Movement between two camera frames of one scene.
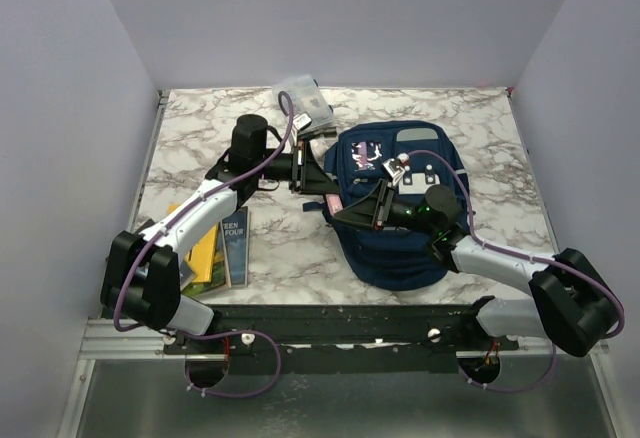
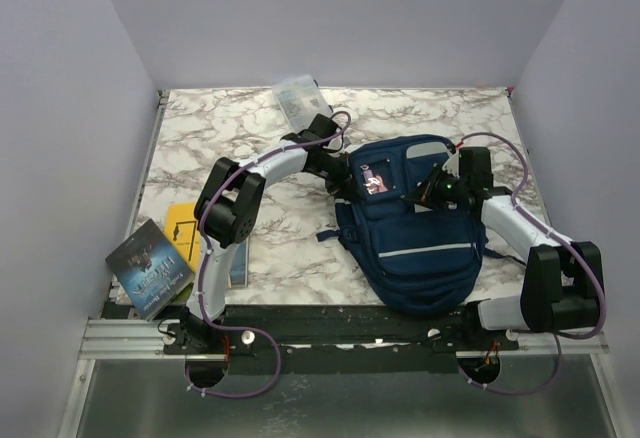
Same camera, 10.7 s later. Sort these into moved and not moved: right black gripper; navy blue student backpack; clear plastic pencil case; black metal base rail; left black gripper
Moved: right black gripper; left black gripper; navy blue student backpack
Not moved: black metal base rail; clear plastic pencil case
